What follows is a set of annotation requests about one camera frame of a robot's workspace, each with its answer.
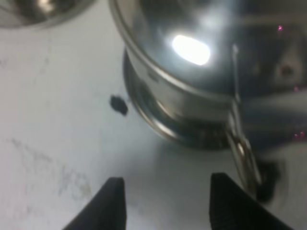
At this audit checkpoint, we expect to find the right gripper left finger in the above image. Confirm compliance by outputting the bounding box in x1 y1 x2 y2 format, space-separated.
64 177 127 230

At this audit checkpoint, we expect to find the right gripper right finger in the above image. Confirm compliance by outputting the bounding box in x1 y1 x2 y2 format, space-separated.
209 173 290 230

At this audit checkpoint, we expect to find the stainless steel teapot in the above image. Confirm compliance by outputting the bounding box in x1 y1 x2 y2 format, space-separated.
109 0 307 192

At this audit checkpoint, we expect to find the teapot steel saucer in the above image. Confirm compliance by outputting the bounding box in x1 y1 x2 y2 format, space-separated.
122 51 230 150

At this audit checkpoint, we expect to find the rear steel saucer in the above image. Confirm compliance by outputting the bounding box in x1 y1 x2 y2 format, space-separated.
0 0 96 29

